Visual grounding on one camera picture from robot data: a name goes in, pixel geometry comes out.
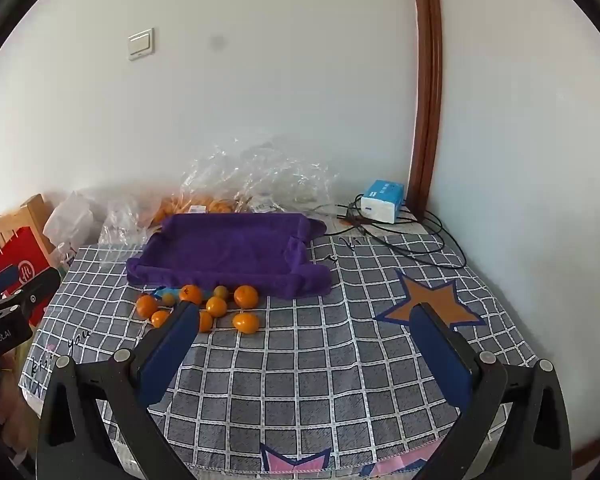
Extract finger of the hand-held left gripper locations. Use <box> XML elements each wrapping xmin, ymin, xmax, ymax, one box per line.
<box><xmin>10</xmin><ymin>267</ymin><xmax>62</xmax><ymax>320</ymax></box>
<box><xmin>0</xmin><ymin>265</ymin><xmax>21</xmax><ymax>306</ymax></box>

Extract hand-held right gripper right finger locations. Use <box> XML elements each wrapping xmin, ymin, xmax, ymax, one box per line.
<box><xmin>409</xmin><ymin>302</ymin><xmax>573</xmax><ymax>480</ymax></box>

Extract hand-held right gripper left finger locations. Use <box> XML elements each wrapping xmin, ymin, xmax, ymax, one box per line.
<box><xmin>37</xmin><ymin>301</ymin><xmax>201</xmax><ymax>480</ymax></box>

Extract purple towel-lined tray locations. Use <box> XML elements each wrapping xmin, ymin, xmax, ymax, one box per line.
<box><xmin>125</xmin><ymin>212</ymin><xmax>333</xmax><ymax>298</ymax></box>

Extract person's left forearm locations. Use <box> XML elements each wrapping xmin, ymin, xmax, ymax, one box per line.
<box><xmin>0</xmin><ymin>355</ymin><xmax>33</xmax><ymax>456</ymax></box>

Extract red paper bag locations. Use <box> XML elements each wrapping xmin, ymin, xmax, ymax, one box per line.
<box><xmin>0</xmin><ymin>226</ymin><xmax>56</xmax><ymax>311</ymax></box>

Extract clear plastic bottle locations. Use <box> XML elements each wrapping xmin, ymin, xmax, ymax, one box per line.
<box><xmin>52</xmin><ymin>242</ymin><xmax>78</xmax><ymax>268</ymax></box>

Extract brown cardboard box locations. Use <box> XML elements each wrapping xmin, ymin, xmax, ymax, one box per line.
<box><xmin>0</xmin><ymin>194</ymin><xmax>56</xmax><ymax>261</ymax></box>

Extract white plastic bag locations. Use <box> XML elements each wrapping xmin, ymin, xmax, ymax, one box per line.
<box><xmin>42</xmin><ymin>191</ymin><xmax>95</xmax><ymax>253</ymax></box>

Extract small crumpled clear bag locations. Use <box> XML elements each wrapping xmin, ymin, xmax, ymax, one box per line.
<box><xmin>99</xmin><ymin>199</ymin><xmax>153</xmax><ymax>247</ymax></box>

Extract grey checked star tablecloth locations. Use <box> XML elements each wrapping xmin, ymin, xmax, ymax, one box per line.
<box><xmin>19</xmin><ymin>220</ymin><xmax>538</xmax><ymax>476</ymax></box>

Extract pile of bagged mandarins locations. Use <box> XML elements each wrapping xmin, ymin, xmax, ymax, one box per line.
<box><xmin>150</xmin><ymin>195</ymin><xmax>233</xmax><ymax>226</ymax></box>

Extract blue white tissue pack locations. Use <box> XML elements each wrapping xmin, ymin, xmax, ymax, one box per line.
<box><xmin>360</xmin><ymin>179</ymin><xmax>406</xmax><ymax>224</ymax></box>

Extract large clear plastic bag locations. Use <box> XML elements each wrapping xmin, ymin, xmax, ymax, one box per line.
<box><xmin>180</xmin><ymin>135</ymin><xmax>341</xmax><ymax>213</ymax></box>

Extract black cables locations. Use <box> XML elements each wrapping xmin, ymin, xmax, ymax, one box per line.
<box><xmin>310</xmin><ymin>200</ymin><xmax>468</xmax><ymax>271</ymax></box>

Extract white wall switch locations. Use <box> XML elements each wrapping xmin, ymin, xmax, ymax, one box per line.
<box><xmin>127</xmin><ymin>28</ymin><xmax>156</xmax><ymax>62</ymax></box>

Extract brown wooden door frame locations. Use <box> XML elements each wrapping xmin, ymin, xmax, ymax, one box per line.
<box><xmin>407</xmin><ymin>0</ymin><xmax>443</xmax><ymax>211</ymax></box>

